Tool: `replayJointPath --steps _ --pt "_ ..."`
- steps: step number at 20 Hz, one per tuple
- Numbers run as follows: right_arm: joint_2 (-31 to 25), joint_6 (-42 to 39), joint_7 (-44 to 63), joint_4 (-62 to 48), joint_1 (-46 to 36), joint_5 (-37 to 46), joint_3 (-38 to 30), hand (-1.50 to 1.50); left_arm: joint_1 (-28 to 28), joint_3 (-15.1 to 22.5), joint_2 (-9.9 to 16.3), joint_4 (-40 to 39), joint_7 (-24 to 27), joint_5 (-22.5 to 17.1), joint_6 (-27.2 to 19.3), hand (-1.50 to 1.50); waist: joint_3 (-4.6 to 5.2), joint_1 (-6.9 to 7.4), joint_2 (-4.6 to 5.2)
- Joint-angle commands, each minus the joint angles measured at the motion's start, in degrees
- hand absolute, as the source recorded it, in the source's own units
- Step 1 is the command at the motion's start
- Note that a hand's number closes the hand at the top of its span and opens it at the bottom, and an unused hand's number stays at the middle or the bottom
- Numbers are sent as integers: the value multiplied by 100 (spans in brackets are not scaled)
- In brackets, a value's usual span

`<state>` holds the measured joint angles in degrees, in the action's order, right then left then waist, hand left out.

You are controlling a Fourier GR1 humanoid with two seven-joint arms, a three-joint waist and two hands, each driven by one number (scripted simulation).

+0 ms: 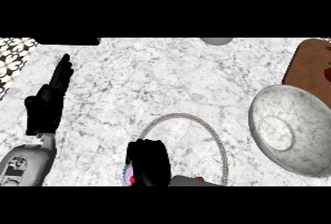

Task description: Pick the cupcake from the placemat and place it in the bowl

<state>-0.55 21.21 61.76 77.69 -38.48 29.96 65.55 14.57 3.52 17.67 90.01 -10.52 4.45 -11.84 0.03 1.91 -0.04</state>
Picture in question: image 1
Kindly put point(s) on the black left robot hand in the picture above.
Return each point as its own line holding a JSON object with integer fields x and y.
{"x": 44, "y": 110}

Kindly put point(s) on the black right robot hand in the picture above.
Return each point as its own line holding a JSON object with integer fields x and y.
{"x": 147, "y": 163}

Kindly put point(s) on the colourful frosted cupcake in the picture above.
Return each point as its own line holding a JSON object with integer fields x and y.
{"x": 127, "y": 176}

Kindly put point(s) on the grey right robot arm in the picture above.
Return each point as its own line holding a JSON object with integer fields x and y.
{"x": 187, "y": 182}

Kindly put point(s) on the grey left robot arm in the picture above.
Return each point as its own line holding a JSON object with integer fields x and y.
{"x": 25, "y": 163}

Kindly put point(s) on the white marble bowl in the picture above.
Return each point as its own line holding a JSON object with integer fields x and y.
{"x": 292, "y": 131}

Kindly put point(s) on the black appliance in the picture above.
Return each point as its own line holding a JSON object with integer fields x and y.
{"x": 68, "y": 40}

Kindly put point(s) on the grey round object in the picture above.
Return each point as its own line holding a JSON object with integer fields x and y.
{"x": 215, "y": 40}

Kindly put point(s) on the brown wooden cutting board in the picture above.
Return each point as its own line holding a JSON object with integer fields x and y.
{"x": 307, "y": 70}

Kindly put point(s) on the red item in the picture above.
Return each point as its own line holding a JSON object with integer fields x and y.
{"x": 328, "y": 73}

